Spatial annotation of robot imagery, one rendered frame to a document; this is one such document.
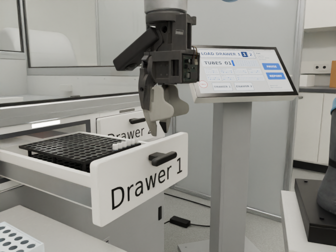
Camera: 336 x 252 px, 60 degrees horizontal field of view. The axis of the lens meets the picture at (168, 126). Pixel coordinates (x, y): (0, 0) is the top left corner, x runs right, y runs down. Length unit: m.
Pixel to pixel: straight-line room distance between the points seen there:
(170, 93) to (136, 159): 0.14
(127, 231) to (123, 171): 0.65
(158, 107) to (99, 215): 0.21
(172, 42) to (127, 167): 0.23
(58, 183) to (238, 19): 1.92
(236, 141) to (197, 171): 1.10
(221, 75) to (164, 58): 0.91
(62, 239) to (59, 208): 0.29
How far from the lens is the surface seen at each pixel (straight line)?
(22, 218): 0.73
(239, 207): 1.64
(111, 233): 1.09
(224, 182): 1.54
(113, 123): 0.95
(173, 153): 0.58
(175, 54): 0.49
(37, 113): 0.80
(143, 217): 1.22
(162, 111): 0.51
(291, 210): 0.74
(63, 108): 0.85
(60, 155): 0.64
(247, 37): 2.24
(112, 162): 0.49
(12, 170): 0.72
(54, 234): 0.64
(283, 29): 2.16
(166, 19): 0.51
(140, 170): 0.56
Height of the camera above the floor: 1.07
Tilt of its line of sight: 10 degrees down
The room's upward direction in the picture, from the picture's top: straight up
